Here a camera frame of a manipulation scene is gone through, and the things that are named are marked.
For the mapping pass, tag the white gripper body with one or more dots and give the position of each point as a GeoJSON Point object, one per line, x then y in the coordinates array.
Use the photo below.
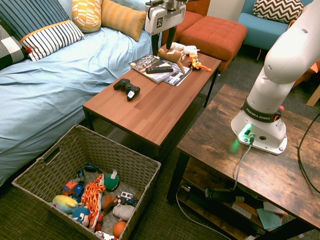
{"type": "Point", "coordinates": [165, 20]}

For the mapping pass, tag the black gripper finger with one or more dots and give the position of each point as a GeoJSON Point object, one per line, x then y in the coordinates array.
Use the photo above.
{"type": "Point", "coordinates": [171, 37]}
{"type": "Point", "coordinates": [155, 45]}

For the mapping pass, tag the black gamepad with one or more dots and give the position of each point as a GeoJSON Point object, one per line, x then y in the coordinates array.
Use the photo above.
{"type": "Point", "coordinates": [126, 87]}

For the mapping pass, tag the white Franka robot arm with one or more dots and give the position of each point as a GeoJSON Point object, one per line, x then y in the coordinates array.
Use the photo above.
{"type": "Point", "coordinates": [275, 75]}

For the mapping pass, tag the grey wicker basket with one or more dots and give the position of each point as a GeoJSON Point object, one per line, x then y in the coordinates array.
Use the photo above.
{"type": "Point", "coordinates": [100, 150]}

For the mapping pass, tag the brown kangaroo plush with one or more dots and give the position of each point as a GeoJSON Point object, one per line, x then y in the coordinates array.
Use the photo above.
{"type": "Point", "coordinates": [171, 56]}

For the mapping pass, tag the white unicorn plush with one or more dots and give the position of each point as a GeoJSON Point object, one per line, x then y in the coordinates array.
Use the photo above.
{"type": "Point", "coordinates": [186, 50]}

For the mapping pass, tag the magazine with landscape cover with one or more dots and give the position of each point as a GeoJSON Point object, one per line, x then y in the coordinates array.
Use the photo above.
{"type": "Point", "coordinates": [147, 62]}

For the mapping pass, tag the black TV remote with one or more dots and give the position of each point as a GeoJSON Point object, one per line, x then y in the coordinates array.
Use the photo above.
{"type": "Point", "coordinates": [159, 69]}

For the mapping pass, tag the orange upholstered seat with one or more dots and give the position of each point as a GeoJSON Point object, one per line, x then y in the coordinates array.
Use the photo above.
{"type": "Point", "coordinates": [191, 18]}

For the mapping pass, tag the orange toy excavator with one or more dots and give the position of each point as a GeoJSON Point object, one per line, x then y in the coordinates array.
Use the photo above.
{"type": "Point", "coordinates": [195, 63]}

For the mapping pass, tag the business magazine with white lettering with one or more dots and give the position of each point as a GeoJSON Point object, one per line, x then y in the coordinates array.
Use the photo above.
{"type": "Point", "coordinates": [178, 77]}

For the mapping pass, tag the orange tufted ottoman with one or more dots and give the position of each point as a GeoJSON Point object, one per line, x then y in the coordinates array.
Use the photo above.
{"type": "Point", "coordinates": [212, 35]}

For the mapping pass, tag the mustard textured pillow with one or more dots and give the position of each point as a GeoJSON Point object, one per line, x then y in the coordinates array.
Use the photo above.
{"type": "Point", "coordinates": [122, 17]}

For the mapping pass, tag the reddish wood coffee table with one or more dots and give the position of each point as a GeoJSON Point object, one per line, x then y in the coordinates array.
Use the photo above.
{"type": "Point", "coordinates": [160, 110]}

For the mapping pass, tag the yellow white patterned pillow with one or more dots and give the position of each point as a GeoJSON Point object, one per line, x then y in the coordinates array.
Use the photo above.
{"type": "Point", "coordinates": [86, 15]}

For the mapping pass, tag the blue armchair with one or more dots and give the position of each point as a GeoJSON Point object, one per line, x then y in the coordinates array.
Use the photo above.
{"type": "Point", "coordinates": [260, 31]}

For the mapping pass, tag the sofa with light blue cover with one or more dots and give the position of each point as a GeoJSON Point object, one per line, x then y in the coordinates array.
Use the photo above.
{"type": "Point", "coordinates": [62, 87]}

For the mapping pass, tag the white navy striped pillow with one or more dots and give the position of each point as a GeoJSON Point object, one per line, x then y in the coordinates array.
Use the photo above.
{"type": "Point", "coordinates": [52, 37]}

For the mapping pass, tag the black white chevron pillow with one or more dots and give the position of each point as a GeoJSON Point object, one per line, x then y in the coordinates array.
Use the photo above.
{"type": "Point", "coordinates": [277, 11]}

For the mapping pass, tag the rustic brown wood table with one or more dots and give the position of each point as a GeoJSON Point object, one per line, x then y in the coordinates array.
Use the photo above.
{"type": "Point", "coordinates": [225, 140]}

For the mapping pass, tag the dark blue striped pillow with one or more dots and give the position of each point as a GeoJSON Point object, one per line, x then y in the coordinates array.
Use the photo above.
{"type": "Point", "coordinates": [30, 15]}

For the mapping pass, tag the blue headphones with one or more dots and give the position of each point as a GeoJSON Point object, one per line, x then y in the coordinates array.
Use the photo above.
{"type": "Point", "coordinates": [91, 168]}

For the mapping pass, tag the orange chair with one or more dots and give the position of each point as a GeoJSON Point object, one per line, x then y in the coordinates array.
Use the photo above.
{"type": "Point", "coordinates": [311, 72]}

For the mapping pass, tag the green round plush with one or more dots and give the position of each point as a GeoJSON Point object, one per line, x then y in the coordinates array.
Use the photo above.
{"type": "Point", "coordinates": [111, 183]}

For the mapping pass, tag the black white checked pillow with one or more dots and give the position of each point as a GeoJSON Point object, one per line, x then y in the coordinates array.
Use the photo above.
{"type": "Point", "coordinates": [10, 50]}

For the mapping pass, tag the white toy van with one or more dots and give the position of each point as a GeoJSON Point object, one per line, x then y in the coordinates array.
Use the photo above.
{"type": "Point", "coordinates": [126, 196]}

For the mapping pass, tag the light wooden furniture leg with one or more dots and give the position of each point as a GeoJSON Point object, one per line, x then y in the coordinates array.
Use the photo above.
{"type": "Point", "coordinates": [314, 96]}

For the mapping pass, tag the black device on shelf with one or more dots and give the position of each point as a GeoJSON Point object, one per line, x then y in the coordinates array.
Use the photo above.
{"type": "Point", "coordinates": [220, 194]}

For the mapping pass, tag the brown monkey plush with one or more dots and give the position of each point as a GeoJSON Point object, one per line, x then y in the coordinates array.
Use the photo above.
{"type": "Point", "coordinates": [107, 201]}

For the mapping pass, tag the orange toy truck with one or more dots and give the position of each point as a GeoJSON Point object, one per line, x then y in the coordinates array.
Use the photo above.
{"type": "Point", "coordinates": [70, 186]}

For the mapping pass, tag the orange flame pattern plush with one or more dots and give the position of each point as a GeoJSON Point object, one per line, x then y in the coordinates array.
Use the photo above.
{"type": "Point", "coordinates": [91, 197]}

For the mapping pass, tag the blue toy car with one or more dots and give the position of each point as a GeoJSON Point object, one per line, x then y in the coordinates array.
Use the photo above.
{"type": "Point", "coordinates": [78, 192]}

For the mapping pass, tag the grey plush toy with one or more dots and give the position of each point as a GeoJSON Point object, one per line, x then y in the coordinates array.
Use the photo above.
{"type": "Point", "coordinates": [123, 211]}

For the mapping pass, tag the yellow plush toy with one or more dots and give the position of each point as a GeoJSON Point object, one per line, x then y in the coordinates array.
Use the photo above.
{"type": "Point", "coordinates": [63, 202]}

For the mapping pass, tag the white paper sheet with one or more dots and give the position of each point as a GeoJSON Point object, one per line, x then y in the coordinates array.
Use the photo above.
{"type": "Point", "coordinates": [273, 208]}
{"type": "Point", "coordinates": [241, 210]}

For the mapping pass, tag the blue superhero plush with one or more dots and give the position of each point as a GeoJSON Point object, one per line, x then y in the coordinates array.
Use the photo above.
{"type": "Point", "coordinates": [81, 215]}

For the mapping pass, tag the orange ball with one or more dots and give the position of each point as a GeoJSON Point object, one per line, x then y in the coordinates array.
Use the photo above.
{"type": "Point", "coordinates": [119, 229]}

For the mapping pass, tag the red white toy vehicle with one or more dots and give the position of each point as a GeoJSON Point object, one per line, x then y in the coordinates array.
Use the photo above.
{"type": "Point", "coordinates": [105, 235]}

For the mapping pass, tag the teal notebook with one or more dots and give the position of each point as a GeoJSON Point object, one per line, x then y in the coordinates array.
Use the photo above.
{"type": "Point", "coordinates": [268, 218]}

